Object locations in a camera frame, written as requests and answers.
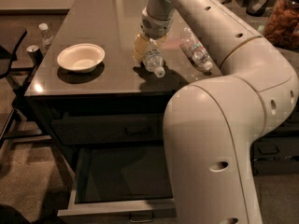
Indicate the small bottle on chair side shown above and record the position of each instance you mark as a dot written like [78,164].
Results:
[47,36]

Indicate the right middle drawer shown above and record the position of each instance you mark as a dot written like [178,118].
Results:
[276,147]

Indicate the white paper bowl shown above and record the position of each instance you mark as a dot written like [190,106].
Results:
[81,58]

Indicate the snack jar with black lid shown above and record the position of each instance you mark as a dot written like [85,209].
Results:
[282,27]

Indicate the dark cabinet counter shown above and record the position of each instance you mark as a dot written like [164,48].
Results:
[117,86]

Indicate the metal can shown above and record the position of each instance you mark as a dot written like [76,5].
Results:
[35,54]

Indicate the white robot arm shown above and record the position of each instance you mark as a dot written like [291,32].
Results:
[210,125]

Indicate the dark top drawer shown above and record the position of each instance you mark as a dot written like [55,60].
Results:
[89,130]

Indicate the clear plastic bottle red label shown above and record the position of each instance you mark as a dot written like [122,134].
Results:
[195,51]

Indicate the blue label plastic bottle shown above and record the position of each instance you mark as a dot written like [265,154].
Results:
[153,60]

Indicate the right bottom drawer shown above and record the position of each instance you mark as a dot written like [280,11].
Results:
[275,167]

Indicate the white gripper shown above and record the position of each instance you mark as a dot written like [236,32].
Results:
[155,26]

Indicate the black chair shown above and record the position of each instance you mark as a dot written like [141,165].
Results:
[19,79]

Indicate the open middle drawer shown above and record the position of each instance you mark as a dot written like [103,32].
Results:
[121,184]

